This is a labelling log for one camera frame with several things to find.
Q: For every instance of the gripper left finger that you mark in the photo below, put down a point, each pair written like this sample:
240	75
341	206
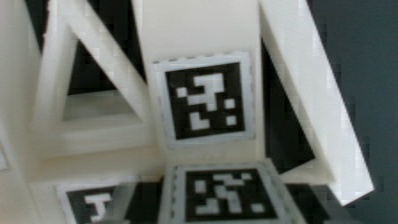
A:
141	196

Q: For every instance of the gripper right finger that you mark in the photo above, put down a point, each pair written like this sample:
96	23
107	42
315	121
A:
318	205

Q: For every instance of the white tagged cube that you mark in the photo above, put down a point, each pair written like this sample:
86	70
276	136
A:
226	193

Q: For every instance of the white chair back frame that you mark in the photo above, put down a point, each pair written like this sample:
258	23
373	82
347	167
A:
130	95

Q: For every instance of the white chair seat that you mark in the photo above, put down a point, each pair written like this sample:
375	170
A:
336	169

